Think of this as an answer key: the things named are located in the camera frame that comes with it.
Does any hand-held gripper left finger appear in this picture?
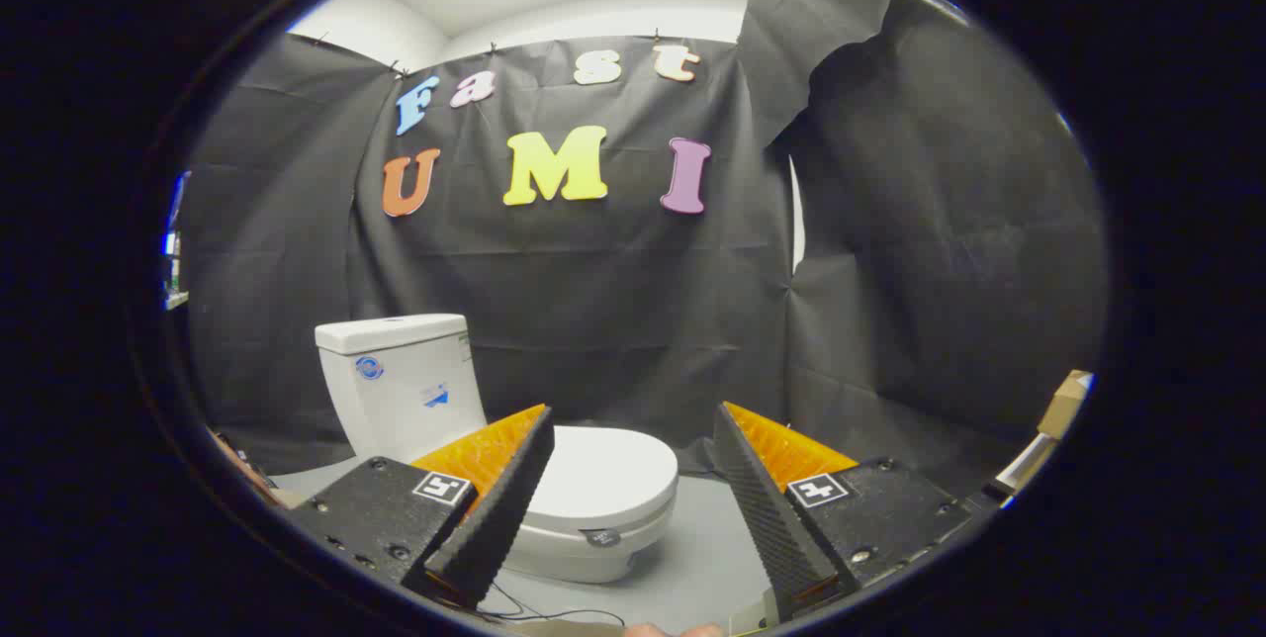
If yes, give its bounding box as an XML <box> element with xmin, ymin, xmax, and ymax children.
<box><xmin>287</xmin><ymin>405</ymin><xmax>557</xmax><ymax>610</ymax></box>

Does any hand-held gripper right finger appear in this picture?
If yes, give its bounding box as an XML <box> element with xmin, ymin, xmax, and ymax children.
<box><xmin>712</xmin><ymin>402</ymin><xmax>975</xmax><ymax>623</ymax></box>

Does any white toilet lid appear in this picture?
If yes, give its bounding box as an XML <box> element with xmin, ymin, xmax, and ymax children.
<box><xmin>524</xmin><ymin>425</ymin><xmax>679</xmax><ymax>545</ymax></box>

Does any white toilet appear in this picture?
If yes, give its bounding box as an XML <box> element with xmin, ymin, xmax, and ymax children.
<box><xmin>315</xmin><ymin>314</ymin><xmax>681</xmax><ymax>585</ymax></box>

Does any black backdrop cloth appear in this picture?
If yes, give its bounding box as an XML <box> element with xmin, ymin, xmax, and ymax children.
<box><xmin>183</xmin><ymin>0</ymin><xmax>1109</xmax><ymax>500</ymax></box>

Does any cardboard box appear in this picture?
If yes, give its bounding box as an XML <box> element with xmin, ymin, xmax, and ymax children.
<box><xmin>1037</xmin><ymin>370</ymin><xmax>1094</xmax><ymax>440</ymax></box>

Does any thin black cable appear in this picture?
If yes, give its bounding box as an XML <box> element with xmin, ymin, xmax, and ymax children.
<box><xmin>480</xmin><ymin>578</ymin><xmax>626</xmax><ymax>628</ymax></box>

